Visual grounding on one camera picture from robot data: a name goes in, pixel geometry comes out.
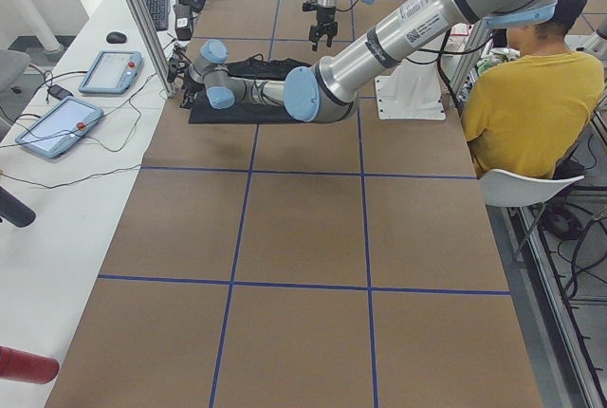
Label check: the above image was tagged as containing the person in yellow shirt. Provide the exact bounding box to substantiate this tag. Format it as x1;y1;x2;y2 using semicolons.
461;0;604;179

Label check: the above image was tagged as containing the black box device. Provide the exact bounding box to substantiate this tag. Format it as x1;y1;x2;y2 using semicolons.
173;4;193;41

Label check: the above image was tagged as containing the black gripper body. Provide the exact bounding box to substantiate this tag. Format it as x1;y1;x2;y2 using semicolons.
180;72;195;100
316;6;337;31

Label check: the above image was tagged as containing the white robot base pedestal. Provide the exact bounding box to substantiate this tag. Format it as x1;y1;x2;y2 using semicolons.
374;0;451;121

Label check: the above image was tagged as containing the far blue teach pendant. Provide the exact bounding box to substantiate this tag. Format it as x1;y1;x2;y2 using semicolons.
79;50;142;95

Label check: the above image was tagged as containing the near blue teach pendant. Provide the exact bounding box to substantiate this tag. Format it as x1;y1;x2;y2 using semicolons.
15;97;104;159

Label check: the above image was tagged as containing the black cylinder bottle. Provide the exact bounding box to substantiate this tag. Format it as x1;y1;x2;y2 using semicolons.
0;187;36;228

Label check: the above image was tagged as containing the black keyboard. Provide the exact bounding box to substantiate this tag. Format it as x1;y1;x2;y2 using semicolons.
143;0;170;31

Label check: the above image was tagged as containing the aluminium frame post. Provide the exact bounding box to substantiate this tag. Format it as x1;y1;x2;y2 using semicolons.
126;0;176;98

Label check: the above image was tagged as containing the grey office chair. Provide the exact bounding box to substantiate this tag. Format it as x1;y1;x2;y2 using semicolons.
0;49;30;92

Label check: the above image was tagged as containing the white plastic chair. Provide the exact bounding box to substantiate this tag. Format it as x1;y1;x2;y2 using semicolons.
478;168;586;257

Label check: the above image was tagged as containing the black graphic t-shirt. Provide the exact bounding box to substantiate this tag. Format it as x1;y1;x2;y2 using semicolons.
180;53;308;124

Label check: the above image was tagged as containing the red cylinder bottle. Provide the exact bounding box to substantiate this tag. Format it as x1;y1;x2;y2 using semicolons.
1;346;60;384

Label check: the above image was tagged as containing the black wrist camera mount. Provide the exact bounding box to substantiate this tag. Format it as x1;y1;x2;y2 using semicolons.
167;57;186;83

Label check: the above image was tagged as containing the black computer mouse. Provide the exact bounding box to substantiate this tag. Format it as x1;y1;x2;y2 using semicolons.
106;31;128;45

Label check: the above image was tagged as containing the blue teach pendant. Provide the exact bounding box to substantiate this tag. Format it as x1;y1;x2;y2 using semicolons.
79;50;142;95
15;97;104;159

